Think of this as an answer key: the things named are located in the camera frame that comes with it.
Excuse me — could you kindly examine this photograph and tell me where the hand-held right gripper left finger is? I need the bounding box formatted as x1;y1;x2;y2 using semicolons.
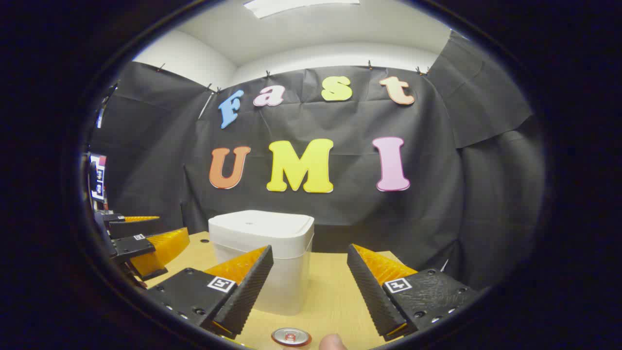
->
146;245;274;340

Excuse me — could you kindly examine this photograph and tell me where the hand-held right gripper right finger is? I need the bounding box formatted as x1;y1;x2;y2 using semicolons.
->
346;244;482;342

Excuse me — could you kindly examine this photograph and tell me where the red pop can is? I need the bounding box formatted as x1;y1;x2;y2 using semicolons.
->
271;328;312;348

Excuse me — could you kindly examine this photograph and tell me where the white desktop garbage bin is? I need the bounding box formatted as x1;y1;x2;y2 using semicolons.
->
208;210;315;315

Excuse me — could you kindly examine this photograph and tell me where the wooden desktop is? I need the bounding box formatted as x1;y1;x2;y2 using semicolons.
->
141;231;418;350

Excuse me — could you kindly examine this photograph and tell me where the computer monitor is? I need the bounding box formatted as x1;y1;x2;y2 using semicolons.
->
89;153;107;202

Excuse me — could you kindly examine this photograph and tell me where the black backdrop cloth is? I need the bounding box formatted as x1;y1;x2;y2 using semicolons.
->
90;30;545;292

